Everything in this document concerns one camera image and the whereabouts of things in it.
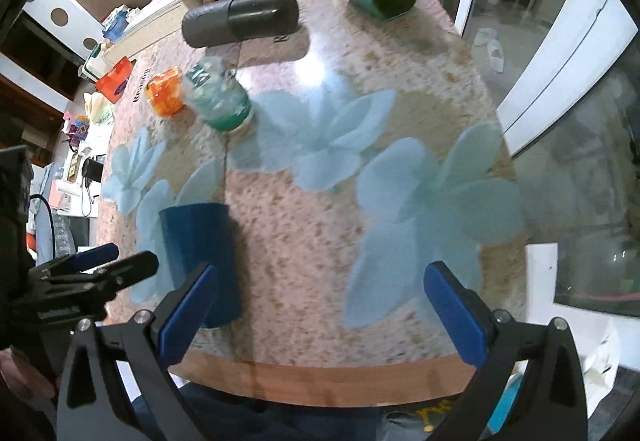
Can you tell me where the dark blue cup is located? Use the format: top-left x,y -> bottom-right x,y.
160,202 -> 242,328

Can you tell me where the orange patterned cup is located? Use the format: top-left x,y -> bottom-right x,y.
145,67 -> 184,118

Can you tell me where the clear green glass cup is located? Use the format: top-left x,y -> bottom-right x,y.
181,55 -> 252,132

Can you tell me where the left hand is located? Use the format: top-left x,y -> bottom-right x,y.
0,348 -> 55,402

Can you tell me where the orange plastic bag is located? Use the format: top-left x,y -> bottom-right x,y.
94,56 -> 136,104

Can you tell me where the white television cabinet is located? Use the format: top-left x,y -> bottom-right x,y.
81,0 -> 203,81

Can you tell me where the white slippers pair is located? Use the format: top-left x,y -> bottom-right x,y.
473,28 -> 504,74

